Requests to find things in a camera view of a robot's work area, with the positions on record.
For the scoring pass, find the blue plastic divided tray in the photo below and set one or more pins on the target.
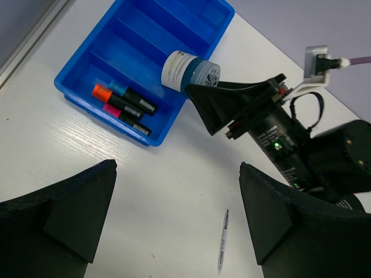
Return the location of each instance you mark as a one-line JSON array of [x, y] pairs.
[[130, 45]]

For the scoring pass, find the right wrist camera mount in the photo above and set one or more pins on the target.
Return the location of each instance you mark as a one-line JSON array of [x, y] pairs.
[[311, 80]]

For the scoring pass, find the pink cap highlighter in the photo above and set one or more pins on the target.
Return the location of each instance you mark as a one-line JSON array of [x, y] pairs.
[[126, 118]]

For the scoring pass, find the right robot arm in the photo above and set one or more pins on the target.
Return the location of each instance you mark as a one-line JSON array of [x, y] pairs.
[[332, 166]]

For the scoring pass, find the blue cap highlighter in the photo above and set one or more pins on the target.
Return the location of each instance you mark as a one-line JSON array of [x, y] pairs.
[[133, 97]]

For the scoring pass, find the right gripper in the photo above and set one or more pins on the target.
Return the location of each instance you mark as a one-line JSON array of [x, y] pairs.
[[254, 108]]

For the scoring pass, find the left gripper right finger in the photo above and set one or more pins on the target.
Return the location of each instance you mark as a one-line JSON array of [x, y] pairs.
[[297, 235]]

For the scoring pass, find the blue slime jar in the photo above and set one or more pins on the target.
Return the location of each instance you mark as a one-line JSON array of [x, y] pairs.
[[181, 69]]

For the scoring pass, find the grey ballpoint pen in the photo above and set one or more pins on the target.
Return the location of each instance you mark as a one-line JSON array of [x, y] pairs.
[[223, 242]]

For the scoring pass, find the orange cap highlighter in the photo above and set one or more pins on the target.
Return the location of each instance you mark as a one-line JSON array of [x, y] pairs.
[[109, 97]]

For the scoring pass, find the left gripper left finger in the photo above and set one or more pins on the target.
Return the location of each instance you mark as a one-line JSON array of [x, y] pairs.
[[55, 231]]

